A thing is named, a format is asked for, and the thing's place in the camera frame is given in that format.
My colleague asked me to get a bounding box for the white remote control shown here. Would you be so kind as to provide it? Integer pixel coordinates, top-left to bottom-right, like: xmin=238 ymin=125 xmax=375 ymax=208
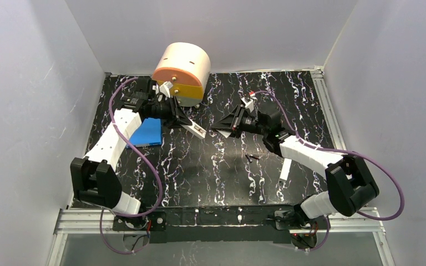
xmin=182 ymin=122 xmax=206 ymax=140

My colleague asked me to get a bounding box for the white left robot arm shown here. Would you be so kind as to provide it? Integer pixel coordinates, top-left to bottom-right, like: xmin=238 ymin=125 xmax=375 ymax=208
xmin=70 ymin=97 xmax=205 ymax=217

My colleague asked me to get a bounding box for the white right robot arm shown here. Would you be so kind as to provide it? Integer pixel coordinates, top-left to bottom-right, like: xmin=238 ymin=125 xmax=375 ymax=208
xmin=211 ymin=105 xmax=379 ymax=224

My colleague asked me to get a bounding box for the blue folded booklet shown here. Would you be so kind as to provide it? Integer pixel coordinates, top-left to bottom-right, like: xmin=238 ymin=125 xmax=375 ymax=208
xmin=129 ymin=118 xmax=163 ymax=147

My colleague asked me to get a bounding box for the cream round drawer cabinet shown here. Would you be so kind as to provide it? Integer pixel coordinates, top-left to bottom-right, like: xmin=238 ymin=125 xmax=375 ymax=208
xmin=151 ymin=42 xmax=211 ymax=107

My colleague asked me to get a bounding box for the white rectangular bar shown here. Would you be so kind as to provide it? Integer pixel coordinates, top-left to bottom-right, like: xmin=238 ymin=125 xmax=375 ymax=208
xmin=279 ymin=158 xmax=292 ymax=182

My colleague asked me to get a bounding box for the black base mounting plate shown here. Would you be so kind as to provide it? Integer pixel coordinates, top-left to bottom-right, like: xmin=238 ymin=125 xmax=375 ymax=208
xmin=113 ymin=204 xmax=329 ymax=248

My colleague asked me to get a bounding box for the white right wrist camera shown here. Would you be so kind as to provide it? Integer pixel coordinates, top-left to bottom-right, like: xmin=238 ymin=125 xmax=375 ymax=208
xmin=241 ymin=95 xmax=257 ymax=114

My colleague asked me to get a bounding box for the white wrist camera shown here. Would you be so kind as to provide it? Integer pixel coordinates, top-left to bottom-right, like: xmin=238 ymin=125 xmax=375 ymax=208
xmin=153 ymin=81 xmax=173 ymax=98
xmin=241 ymin=95 xmax=257 ymax=114

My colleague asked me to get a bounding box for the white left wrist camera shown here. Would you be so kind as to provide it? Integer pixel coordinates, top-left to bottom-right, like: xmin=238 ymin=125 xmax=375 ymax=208
xmin=153 ymin=81 xmax=173 ymax=98

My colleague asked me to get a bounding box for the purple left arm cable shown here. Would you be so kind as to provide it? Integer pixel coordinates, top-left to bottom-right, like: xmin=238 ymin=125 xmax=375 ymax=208
xmin=99 ymin=76 xmax=164 ymax=255

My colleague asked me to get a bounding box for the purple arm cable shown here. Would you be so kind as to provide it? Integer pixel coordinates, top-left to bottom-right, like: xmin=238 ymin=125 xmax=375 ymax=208
xmin=99 ymin=76 xmax=164 ymax=255
xmin=251 ymin=90 xmax=405 ymax=222

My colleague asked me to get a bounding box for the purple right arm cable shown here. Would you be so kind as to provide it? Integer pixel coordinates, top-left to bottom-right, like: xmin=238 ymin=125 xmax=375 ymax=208
xmin=251 ymin=90 xmax=405 ymax=222

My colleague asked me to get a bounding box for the aluminium frame rail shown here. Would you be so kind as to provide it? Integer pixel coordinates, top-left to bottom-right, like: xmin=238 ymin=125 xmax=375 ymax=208
xmin=310 ymin=68 xmax=395 ymax=265

